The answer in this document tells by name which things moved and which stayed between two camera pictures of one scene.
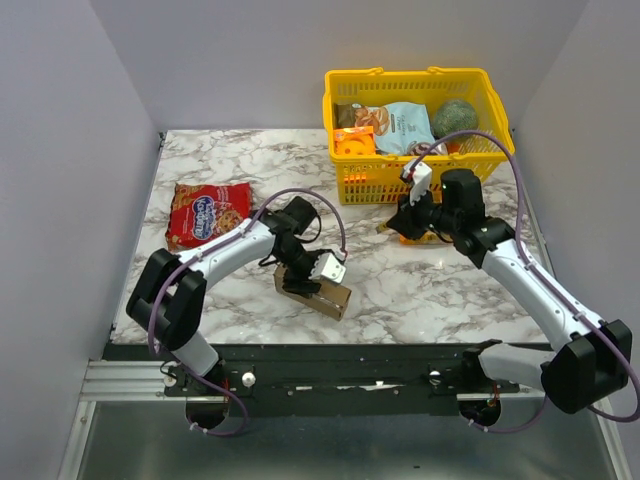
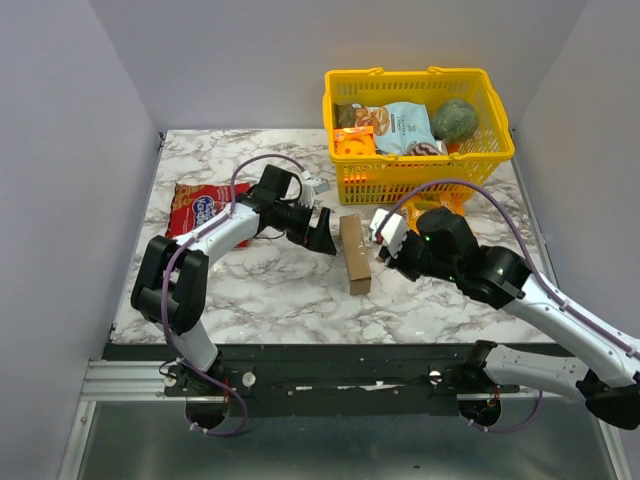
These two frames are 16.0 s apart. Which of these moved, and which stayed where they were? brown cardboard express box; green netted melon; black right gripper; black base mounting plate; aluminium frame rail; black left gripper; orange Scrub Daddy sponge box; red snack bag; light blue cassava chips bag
Moved: brown cardboard express box; black right gripper; black left gripper
Stayed: red snack bag; light blue cassava chips bag; aluminium frame rail; black base mounting plate; green netted melon; orange Scrub Daddy sponge box
